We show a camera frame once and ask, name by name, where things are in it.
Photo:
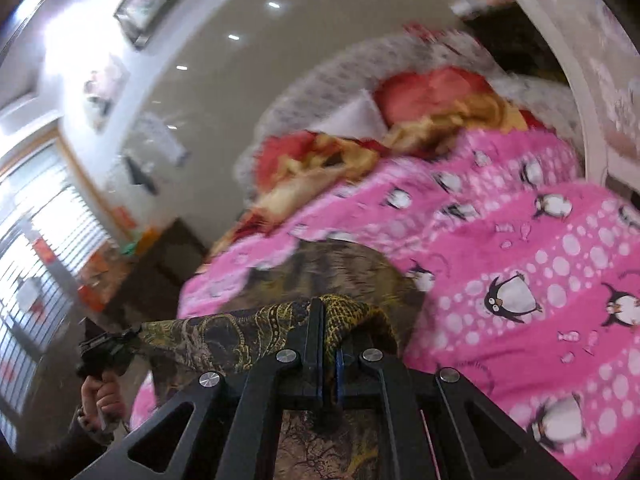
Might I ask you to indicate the white printed headboard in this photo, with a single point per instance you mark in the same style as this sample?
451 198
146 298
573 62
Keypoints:
590 35

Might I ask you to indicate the white wall decoration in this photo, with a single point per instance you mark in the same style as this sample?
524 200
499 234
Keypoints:
102 87

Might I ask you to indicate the white pillow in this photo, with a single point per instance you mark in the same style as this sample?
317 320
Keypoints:
357 112

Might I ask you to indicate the window with blinds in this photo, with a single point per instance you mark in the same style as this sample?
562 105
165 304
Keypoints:
35 270

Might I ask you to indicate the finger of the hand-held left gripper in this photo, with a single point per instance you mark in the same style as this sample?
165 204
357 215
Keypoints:
132 336

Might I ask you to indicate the brown patterned garment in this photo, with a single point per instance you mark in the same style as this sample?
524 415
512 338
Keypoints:
225 330

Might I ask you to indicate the dark wooden cabinet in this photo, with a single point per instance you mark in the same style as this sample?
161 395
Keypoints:
160 270

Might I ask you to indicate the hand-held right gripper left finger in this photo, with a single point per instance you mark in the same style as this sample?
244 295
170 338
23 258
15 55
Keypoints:
312 340

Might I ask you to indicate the person's left forearm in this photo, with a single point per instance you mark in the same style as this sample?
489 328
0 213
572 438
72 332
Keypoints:
70 442

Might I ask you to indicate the person's left hand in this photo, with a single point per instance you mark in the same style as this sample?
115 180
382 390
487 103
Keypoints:
102 400

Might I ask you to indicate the white paper sheet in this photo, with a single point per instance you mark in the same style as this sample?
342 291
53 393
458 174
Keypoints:
162 137

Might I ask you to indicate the black wall ornament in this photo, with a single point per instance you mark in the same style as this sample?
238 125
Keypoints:
140 175

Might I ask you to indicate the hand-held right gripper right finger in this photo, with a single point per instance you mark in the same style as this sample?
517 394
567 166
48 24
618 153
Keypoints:
341 365

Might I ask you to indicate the orange and green clutter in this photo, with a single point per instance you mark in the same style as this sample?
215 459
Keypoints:
102 270

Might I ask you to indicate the pink penguin print blanket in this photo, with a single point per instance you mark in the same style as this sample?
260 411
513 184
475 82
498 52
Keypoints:
525 260

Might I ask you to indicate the red and yellow floral quilt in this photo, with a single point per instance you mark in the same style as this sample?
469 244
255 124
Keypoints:
425 90

